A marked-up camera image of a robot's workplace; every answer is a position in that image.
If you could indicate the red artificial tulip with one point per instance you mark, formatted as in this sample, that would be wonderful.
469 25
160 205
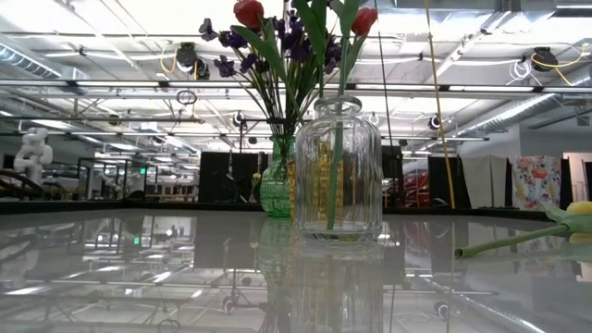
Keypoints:
364 20
248 14

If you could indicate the amber glass vase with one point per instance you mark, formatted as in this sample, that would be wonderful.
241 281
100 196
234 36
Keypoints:
292 194

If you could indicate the green glass vase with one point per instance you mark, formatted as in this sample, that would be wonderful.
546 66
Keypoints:
276 189

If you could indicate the black partition panel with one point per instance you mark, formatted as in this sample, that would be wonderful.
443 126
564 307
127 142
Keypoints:
444 178
231 173

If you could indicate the black ceiling spotlight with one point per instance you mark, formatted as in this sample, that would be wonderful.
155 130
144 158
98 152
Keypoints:
434 121
238 119

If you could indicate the clear ribbed glass jar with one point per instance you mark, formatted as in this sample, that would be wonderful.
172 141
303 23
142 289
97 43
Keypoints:
370 185

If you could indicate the white hanging cloth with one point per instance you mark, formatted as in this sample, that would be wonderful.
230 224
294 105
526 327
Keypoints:
485 180

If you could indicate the floral printed cloth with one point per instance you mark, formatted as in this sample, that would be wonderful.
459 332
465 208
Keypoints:
536 182

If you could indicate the pale pink panel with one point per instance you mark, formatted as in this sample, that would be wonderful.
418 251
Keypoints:
575 176

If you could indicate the silver ventilation duct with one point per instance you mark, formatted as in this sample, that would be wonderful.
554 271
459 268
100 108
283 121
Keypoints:
504 118

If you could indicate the black aluminium rig frame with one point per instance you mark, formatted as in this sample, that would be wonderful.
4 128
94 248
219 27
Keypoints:
69 205

